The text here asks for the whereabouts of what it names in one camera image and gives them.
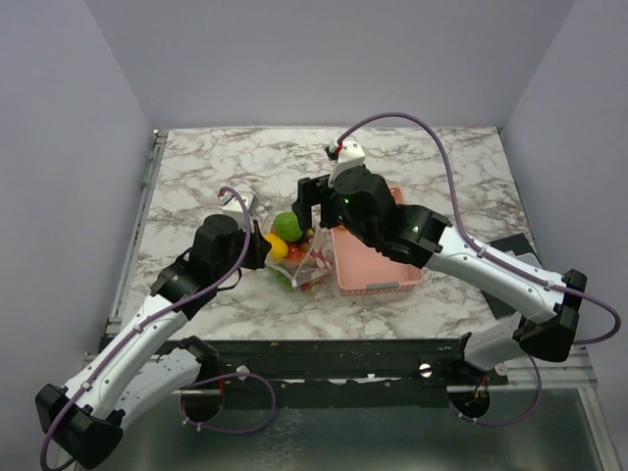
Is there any aluminium side rail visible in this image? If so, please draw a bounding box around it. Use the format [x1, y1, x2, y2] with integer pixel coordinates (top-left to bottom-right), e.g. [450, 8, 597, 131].
[107, 130, 169, 329]

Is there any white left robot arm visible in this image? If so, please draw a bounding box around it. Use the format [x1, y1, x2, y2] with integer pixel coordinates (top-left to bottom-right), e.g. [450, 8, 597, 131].
[35, 214, 271, 470]

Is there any clear zip top bag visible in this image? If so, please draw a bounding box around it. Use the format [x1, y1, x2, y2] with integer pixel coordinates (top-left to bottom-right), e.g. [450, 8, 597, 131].
[260, 210, 332, 293]

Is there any green custard apple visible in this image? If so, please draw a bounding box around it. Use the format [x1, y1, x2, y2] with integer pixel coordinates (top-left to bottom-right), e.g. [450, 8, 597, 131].
[272, 212, 303, 242]

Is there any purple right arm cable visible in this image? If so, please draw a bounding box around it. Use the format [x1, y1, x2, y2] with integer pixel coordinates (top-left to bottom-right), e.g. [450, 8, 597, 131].
[338, 113, 622, 427]

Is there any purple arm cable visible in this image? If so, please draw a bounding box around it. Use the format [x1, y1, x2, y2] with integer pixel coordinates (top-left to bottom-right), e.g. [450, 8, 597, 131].
[338, 113, 622, 427]
[39, 186, 277, 470]

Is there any black pad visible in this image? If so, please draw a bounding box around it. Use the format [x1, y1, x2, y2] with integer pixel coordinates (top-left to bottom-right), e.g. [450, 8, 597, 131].
[478, 234, 546, 320]

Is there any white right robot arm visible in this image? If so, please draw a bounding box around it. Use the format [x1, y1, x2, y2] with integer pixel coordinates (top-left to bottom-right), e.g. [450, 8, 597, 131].
[291, 165, 586, 384]

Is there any red watermelon slice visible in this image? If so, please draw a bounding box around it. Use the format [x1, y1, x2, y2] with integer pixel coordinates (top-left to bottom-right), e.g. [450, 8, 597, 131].
[285, 243, 310, 264]

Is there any yellow lemon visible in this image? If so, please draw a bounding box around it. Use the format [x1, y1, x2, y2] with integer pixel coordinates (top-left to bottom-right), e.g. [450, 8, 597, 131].
[264, 233, 289, 261]

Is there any green grape bunch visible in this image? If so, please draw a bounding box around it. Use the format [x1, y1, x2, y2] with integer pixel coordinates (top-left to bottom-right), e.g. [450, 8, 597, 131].
[268, 267, 294, 292]

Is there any pink perforated plastic basket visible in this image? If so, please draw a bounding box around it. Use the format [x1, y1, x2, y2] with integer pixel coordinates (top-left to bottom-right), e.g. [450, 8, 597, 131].
[329, 185, 426, 298]

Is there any black mounting rail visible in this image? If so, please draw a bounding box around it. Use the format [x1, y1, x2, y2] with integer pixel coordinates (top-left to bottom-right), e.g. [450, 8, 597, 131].
[209, 339, 507, 409]

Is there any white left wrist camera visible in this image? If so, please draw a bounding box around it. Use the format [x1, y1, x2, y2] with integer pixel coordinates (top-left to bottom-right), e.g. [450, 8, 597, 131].
[220, 191, 259, 229]

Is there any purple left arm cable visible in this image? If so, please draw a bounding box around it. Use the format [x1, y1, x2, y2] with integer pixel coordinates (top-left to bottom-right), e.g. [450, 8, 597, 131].
[39, 186, 277, 470]

